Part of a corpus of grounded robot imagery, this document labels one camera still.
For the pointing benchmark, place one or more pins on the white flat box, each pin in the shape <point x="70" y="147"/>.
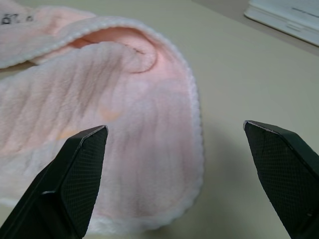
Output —
<point x="286" y="17"/>

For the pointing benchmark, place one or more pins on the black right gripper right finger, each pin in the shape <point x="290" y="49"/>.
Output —
<point x="286" y="169"/>

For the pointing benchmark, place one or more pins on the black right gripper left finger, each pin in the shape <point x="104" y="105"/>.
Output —
<point x="67" y="179"/>

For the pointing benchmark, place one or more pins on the pink fluffy towel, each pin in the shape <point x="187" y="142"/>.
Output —
<point x="99" y="104"/>

